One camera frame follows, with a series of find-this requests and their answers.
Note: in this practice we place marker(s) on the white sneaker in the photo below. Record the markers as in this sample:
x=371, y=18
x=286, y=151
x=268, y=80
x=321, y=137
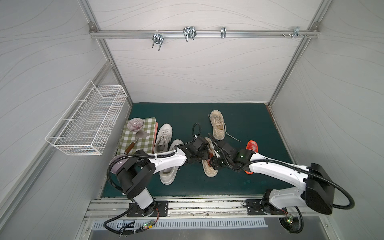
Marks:
x=163, y=139
x=168, y=176

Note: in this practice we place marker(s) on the red orange insole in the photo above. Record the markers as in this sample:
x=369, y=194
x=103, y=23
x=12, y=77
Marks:
x=253, y=146

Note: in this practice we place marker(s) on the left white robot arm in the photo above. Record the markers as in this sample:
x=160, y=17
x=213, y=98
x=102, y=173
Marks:
x=131, y=174

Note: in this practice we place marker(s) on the white sneaker front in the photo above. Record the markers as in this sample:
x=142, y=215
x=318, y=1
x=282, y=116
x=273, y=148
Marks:
x=168, y=176

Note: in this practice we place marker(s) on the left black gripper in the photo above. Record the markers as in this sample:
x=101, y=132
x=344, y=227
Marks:
x=205, y=146

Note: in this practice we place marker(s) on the metal clip hook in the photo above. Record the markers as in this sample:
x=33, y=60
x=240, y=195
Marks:
x=223, y=32

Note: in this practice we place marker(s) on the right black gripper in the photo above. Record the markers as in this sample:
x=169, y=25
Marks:
x=220, y=157

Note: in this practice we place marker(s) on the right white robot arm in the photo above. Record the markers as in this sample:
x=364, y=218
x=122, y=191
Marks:
x=310, y=185

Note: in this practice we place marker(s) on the purple saucepan wooden handle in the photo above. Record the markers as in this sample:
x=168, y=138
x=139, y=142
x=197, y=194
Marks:
x=129, y=147

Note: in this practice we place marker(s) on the metal u-bolt hook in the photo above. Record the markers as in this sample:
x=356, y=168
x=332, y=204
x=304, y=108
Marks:
x=158, y=39
x=189, y=33

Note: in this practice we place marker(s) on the white sneaker rear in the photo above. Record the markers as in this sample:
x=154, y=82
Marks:
x=163, y=139

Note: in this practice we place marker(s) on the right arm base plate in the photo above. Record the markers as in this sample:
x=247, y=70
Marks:
x=257, y=207

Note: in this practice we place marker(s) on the metal U-bolt hook left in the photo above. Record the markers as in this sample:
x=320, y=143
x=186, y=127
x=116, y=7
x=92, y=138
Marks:
x=158, y=39

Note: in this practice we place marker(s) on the white slotted cable duct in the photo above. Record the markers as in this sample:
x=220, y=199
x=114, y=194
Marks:
x=169, y=224

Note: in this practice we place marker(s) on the white wire basket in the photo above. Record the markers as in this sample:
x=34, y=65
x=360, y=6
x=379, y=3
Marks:
x=85, y=127

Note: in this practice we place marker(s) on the metal U-bolt hook middle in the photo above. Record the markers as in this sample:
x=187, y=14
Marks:
x=189, y=33

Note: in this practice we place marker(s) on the metal bracket hook right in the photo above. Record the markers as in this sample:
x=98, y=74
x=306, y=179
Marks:
x=296, y=33

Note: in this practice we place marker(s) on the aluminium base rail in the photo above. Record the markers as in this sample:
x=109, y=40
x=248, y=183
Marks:
x=179, y=207

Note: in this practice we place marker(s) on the beige lace sneaker with laces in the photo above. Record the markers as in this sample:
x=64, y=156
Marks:
x=219, y=126

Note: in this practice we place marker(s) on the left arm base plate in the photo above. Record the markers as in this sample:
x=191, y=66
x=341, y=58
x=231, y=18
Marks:
x=157, y=208

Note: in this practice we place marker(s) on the metal crossbar rail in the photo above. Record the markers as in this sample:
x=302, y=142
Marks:
x=201, y=34

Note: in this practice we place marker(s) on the green checkered cloth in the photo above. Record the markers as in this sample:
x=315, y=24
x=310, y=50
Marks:
x=146, y=144

